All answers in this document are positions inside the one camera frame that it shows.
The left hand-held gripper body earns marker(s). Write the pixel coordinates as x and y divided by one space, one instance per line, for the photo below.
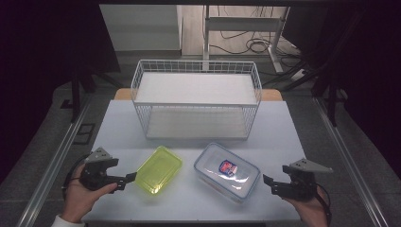
94 179

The yellow-green plastic container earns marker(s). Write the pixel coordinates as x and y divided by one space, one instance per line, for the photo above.
159 170

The person's right hand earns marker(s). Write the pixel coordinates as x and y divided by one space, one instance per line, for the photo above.
312 211

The black stand legs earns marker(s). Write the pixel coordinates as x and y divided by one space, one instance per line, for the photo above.
75 94
331 94

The aluminium floor rail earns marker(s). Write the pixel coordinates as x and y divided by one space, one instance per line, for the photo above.
350 164
53 164

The white cabinet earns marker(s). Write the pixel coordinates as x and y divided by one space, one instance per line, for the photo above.
142 28

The white power strip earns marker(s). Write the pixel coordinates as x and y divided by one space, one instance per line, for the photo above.
298 75

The wooden board under table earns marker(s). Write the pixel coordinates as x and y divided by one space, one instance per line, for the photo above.
122 94

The clear container with blue-rimmed lid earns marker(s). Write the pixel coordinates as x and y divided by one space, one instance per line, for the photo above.
227 171

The white metal desk frame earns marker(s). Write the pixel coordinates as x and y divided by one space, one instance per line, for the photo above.
242 23

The person's left hand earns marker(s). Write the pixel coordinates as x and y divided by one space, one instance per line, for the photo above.
78 201

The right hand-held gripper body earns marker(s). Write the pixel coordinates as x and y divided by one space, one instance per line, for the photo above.
301 187

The small black floor plate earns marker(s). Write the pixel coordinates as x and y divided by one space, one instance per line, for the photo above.
66 104

